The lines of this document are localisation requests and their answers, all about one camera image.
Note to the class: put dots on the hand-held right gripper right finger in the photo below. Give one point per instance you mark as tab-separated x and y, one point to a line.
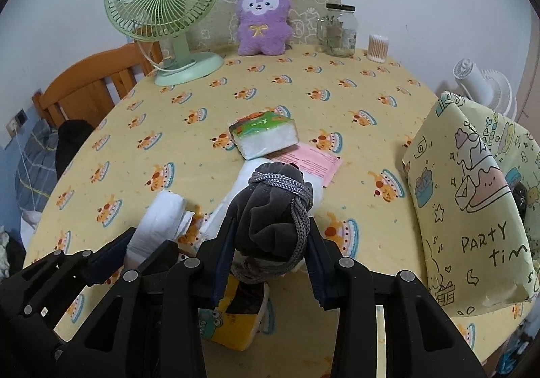
316	274

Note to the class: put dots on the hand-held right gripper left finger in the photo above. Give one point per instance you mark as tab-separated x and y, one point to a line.
219	266

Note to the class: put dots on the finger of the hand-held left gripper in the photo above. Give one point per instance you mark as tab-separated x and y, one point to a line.
160	255
110	252

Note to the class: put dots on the green tissue pack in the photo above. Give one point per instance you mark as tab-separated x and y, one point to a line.
261	133

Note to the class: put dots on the yellow cartoon tissue pack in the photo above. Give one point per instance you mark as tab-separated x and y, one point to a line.
249	331

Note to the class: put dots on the white cloth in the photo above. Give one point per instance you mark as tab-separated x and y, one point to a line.
30	220

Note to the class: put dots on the white plastic package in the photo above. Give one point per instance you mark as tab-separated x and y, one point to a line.
247	179

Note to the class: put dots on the pink paper sheet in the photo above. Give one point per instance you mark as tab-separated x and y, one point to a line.
316	163

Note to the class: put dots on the black cloth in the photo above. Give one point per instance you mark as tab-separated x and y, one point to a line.
74	146

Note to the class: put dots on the blue plaid bedding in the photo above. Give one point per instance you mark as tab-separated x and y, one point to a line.
36	167

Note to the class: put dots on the yellow cartoon gift box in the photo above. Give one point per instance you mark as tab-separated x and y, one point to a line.
464	192

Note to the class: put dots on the wooden chair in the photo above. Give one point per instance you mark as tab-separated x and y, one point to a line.
84	82

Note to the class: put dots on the cotton swab container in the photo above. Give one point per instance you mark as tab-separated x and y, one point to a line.
378	49

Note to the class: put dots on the glass jar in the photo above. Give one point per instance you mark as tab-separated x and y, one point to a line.
337	32

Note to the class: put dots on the purple plush toy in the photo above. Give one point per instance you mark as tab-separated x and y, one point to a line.
261	23

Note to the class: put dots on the white fan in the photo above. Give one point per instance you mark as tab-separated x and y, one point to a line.
489	87

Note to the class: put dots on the wall socket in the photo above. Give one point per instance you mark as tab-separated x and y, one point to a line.
17	121

